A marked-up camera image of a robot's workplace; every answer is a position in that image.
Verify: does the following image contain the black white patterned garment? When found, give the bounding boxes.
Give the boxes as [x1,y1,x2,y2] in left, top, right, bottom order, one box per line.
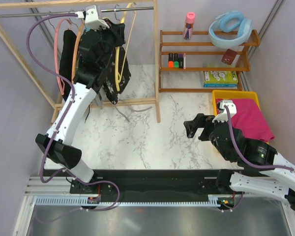
[103,47,131,104]

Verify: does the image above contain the wooden shelf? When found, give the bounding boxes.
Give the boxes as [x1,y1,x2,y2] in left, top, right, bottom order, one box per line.
[158,29,261,92]

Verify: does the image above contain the yellow hanger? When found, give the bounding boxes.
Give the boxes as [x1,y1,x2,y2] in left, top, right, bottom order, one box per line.
[114,2,138,91]

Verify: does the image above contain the orange hanger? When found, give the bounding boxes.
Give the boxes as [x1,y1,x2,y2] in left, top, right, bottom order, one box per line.
[71,20,85,83]

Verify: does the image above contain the pink hanger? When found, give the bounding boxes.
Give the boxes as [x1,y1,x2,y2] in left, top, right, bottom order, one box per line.
[54,18,73,95]

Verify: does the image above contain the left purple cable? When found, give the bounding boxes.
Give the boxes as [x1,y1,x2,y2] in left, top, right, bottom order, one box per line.
[26,13,121,223]

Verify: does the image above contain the white pen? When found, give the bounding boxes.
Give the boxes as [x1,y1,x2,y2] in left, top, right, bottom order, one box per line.
[183,53,186,69]

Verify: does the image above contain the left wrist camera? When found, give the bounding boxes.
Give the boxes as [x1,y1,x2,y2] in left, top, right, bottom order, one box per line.
[85,5,110,30]

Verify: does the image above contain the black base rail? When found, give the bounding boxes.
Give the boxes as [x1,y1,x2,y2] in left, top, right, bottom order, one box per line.
[70,170,233,204]

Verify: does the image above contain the wooden clothes rack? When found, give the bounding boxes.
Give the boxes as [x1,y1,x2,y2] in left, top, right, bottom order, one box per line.
[0,0,161,123]

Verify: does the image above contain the orange highlighter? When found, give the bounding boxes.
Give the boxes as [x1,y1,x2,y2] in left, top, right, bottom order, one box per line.
[168,53,174,68]

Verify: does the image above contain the green book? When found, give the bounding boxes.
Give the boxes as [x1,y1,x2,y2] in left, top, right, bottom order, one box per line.
[203,71,238,88]

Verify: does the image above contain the purple cable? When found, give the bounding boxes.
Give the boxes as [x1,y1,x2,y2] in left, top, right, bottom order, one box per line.
[26,13,121,223]
[223,105,295,177]

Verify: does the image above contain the blue neck pillow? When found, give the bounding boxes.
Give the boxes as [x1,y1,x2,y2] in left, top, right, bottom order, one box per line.
[208,11,253,49]

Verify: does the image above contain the brown box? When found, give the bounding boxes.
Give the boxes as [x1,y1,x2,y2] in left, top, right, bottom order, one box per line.
[221,49,237,65]

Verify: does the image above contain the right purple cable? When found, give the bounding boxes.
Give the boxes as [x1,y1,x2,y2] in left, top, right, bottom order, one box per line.
[223,105,295,177]

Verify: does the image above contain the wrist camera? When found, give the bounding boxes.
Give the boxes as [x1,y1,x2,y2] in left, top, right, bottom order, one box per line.
[85,5,110,30]
[212,100,237,123]

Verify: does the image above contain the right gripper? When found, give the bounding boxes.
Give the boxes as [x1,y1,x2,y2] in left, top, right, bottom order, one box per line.
[183,113,231,161]

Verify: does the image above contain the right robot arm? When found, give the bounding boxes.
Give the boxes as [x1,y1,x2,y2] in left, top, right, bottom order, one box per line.
[183,114,295,211]

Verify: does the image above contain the pink trousers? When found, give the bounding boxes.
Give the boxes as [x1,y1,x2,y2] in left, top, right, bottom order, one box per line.
[216,98,275,142]

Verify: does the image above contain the yellow tray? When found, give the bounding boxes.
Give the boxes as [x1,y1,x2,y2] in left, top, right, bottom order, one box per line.
[212,89,260,115]

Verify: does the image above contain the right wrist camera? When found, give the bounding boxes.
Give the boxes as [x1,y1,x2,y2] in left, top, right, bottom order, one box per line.
[212,100,237,123]

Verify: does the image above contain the grey garment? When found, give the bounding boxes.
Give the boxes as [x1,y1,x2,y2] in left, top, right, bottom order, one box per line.
[94,88,105,110]

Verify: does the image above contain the pink water bottle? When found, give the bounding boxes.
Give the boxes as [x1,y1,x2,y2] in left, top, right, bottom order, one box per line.
[183,12,195,40]

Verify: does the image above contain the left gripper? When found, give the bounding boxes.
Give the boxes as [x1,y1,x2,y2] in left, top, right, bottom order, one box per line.
[92,18,126,69]

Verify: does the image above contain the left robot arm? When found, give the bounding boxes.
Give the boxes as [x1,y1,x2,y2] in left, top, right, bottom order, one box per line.
[35,19,125,193]

